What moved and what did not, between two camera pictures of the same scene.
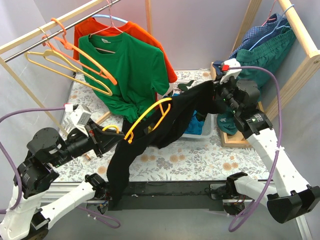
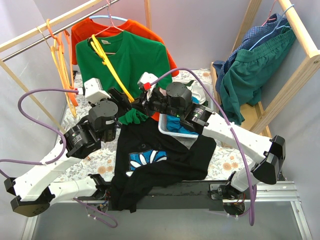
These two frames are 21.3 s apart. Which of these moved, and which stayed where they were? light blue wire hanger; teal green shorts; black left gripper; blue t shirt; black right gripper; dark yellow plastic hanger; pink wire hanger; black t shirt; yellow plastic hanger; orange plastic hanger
Moved: black t shirt; orange plastic hanger; dark yellow plastic hanger; blue t shirt; yellow plastic hanger; black right gripper; black left gripper
Stayed: teal green shorts; pink wire hanger; light blue wire hanger
